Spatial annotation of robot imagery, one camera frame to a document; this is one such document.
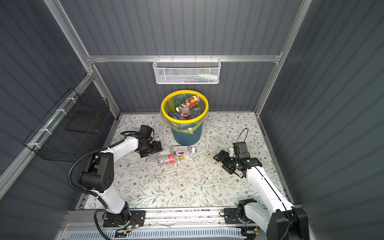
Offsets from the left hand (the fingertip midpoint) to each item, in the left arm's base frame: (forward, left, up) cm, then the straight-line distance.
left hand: (156, 151), depth 95 cm
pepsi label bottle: (+10, -14, +21) cm, 27 cm away
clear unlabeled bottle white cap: (+14, -26, +20) cm, 36 cm away
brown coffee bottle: (+18, -24, +25) cm, 39 cm away
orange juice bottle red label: (+14, -19, +21) cm, 32 cm away
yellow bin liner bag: (+23, -13, +23) cm, 35 cm away
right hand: (-14, -38, +8) cm, 41 cm away
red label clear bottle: (-7, -10, +2) cm, 13 cm away
